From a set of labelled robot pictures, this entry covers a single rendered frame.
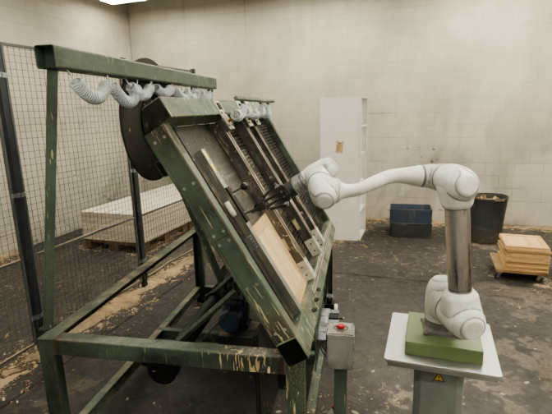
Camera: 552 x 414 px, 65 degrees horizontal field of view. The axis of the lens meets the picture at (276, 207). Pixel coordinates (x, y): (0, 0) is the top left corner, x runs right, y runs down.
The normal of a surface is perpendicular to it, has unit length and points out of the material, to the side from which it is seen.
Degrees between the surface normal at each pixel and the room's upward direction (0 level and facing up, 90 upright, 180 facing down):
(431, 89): 90
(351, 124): 90
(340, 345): 90
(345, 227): 90
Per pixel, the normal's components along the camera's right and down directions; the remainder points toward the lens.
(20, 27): 0.94, 0.04
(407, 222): -0.25, 0.22
